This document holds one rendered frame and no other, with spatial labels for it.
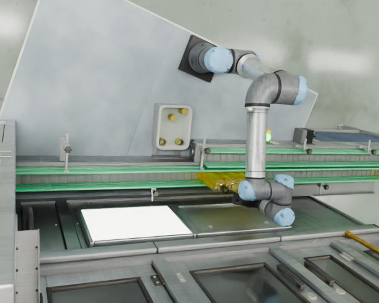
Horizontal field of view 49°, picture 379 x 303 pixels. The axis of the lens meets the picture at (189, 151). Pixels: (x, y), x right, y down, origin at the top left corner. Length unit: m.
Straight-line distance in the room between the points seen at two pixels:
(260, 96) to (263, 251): 0.63
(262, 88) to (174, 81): 0.67
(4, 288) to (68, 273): 0.81
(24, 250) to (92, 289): 0.28
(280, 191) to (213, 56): 0.68
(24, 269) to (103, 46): 1.13
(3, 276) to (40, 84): 1.37
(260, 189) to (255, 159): 0.11
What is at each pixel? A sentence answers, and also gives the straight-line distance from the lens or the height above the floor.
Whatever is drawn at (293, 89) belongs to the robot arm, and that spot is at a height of 1.42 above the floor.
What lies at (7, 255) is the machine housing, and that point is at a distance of 0.76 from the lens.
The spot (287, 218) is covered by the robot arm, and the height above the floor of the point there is 1.51.
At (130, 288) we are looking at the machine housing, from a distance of 1.41.
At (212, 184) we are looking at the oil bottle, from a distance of 1.95.
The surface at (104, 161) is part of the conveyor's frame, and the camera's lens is 1.96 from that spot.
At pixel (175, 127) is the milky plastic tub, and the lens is 2.12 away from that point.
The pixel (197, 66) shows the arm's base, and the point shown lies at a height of 0.84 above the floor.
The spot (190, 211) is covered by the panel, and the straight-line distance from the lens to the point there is 1.94.
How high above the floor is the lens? 2.72
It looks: 63 degrees down
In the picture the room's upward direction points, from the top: 123 degrees clockwise
